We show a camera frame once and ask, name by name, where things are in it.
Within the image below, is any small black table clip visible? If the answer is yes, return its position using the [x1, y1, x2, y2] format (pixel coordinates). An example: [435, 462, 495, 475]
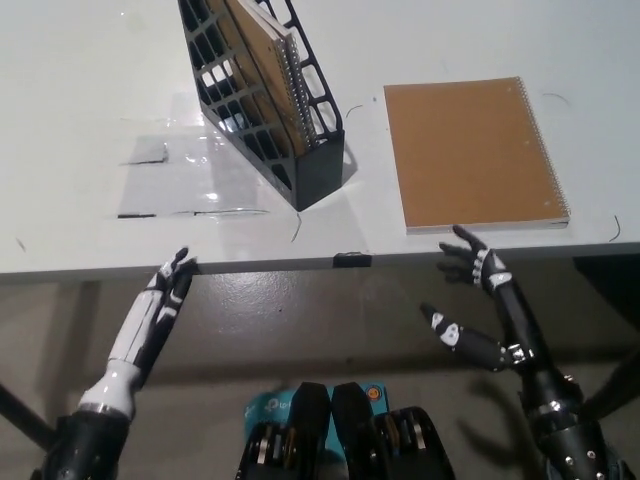
[333, 251, 374, 268]

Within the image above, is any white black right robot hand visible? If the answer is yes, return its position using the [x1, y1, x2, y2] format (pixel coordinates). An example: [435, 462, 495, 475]
[419, 224, 584, 416]

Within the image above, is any plain brown spiral notebook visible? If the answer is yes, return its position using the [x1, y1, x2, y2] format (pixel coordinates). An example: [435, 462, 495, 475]
[383, 75, 572, 236]

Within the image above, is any black plastic lattice book holder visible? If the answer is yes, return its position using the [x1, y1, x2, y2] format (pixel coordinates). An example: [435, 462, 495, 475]
[177, 0, 347, 212]

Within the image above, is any teal router box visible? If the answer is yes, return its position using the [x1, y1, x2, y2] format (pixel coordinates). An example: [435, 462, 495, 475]
[243, 382, 390, 461]

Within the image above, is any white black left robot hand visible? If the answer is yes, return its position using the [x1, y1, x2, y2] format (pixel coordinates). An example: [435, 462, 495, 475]
[79, 246, 201, 419]

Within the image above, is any brown spiral notebook with tape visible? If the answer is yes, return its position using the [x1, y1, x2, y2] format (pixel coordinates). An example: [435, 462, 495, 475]
[219, 0, 321, 156]

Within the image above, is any transparent plastic sheet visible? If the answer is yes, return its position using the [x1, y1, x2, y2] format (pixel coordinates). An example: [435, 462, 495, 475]
[102, 92, 271, 220]

